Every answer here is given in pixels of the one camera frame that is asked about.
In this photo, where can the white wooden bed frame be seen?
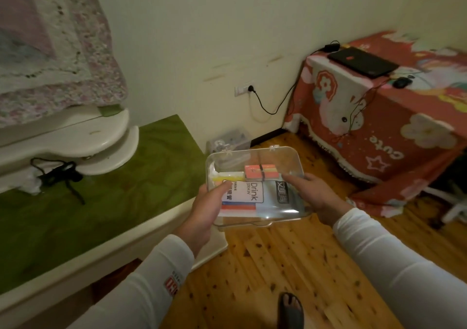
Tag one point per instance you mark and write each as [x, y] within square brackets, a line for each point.
[65, 142]

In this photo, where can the red cartoon print tablecloth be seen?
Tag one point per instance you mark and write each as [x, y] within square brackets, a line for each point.
[383, 128]

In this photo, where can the black computer mouse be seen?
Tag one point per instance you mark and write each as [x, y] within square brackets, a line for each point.
[401, 82]

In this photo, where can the orange and yellow card bundle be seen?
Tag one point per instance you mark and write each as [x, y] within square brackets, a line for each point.
[261, 171]

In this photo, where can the clear plastic bin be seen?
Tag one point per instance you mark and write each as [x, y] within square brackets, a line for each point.
[230, 141]

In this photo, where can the person's right thumb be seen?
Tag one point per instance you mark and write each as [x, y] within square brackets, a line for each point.
[296, 187]

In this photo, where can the black laptop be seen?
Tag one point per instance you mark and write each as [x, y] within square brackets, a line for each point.
[362, 61]

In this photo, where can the yellow and white tube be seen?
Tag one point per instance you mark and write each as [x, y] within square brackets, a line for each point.
[228, 176]

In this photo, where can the person's left forearm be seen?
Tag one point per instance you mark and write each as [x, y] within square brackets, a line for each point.
[138, 288]

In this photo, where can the green topped white cabinet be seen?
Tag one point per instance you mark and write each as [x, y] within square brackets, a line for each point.
[98, 201]

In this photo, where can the white drinking straw packet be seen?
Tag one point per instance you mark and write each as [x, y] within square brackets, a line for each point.
[244, 197]

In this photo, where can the person's left thumb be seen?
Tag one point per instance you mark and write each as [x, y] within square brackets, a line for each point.
[221, 188]

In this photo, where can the blue grey packet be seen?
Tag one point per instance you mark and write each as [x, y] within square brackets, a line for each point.
[277, 197]

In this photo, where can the white wall socket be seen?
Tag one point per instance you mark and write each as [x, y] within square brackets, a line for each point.
[242, 89]

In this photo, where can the person's right hand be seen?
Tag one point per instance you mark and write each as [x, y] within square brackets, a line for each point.
[316, 197]

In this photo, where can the clear plastic storage box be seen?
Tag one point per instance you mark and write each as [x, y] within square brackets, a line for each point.
[255, 157]

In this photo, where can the person's foot in black slipper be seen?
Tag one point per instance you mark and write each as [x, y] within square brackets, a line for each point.
[290, 311]

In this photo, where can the person's left hand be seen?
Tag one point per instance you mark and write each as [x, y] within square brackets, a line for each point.
[199, 218]

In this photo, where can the floral quilted bedspread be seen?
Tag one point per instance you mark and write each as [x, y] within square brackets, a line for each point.
[51, 44]

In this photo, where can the person's right forearm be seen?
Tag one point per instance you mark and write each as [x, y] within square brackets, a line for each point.
[401, 270]

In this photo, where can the white chair base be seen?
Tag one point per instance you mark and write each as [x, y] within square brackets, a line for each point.
[447, 201]

